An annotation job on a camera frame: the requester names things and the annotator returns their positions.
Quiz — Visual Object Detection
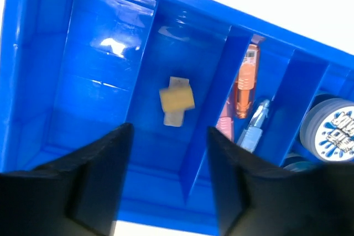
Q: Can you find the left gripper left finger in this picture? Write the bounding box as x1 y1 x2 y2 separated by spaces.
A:
1 123 134 235

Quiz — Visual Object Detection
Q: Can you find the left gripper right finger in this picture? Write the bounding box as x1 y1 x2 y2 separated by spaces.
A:
207 127 353 235

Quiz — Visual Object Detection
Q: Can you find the blue slime jar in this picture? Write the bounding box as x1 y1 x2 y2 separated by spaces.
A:
299 98 353 162
282 153 316 172

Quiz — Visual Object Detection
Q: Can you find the blue correction tape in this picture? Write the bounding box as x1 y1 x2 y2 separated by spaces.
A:
237 99 270 153

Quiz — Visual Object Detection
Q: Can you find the pink correction tape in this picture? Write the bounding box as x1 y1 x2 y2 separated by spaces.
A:
216 100 234 141

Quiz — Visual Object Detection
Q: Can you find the grey eraser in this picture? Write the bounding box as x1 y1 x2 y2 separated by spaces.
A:
164 76 189 127

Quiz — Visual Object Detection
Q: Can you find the yellow eraser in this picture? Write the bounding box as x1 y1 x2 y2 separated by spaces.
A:
159 85 195 113

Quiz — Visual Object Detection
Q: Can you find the orange correction tape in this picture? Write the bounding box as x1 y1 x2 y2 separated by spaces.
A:
235 44 260 119

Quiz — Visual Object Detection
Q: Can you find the blue compartment bin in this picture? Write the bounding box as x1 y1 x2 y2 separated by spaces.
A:
1 0 353 235

